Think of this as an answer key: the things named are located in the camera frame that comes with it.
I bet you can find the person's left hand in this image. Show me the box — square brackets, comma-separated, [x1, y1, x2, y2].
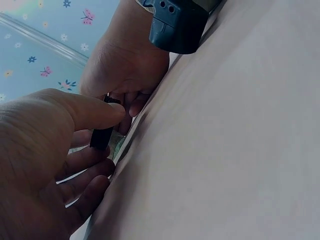
[0, 87, 126, 240]

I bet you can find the person's right hand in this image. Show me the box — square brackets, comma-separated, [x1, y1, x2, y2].
[78, 0, 174, 136]

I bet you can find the black clip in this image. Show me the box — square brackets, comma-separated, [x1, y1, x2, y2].
[89, 92, 121, 152]

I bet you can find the green printed paper note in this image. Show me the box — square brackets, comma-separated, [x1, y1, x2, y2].
[107, 131, 126, 161]

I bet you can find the black wrist band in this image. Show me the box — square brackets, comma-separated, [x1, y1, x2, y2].
[136, 0, 223, 55]

